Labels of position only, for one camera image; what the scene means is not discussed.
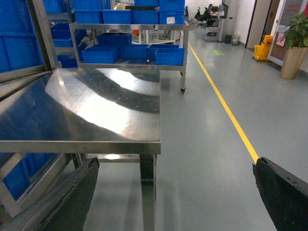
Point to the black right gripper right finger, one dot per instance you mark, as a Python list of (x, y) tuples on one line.
[(284, 195)]

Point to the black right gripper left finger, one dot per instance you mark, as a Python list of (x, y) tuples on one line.
[(64, 207)]

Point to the blue bin on cart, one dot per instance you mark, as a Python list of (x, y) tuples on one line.
[(169, 56), (134, 51), (100, 55)]

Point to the stainless steel table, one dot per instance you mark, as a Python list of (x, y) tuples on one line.
[(90, 112)]

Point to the gold planter pot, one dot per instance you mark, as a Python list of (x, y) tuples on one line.
[(293, 59)]

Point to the yellow mop bucket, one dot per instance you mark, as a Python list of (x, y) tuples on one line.
[(261, 51)]

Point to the green potted plant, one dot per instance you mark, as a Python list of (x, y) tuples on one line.
[(297, 33)]

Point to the stainless steel cart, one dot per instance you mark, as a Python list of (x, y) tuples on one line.
[(120, 35)]

